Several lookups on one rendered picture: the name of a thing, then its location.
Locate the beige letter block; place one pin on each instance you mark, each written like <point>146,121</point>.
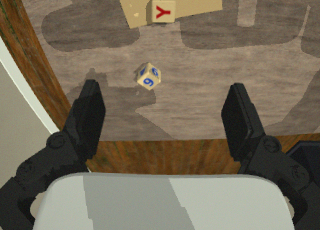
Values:
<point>163,11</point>
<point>149,76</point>

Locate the pale yellow square mat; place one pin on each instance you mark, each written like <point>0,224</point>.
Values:
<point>139,12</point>

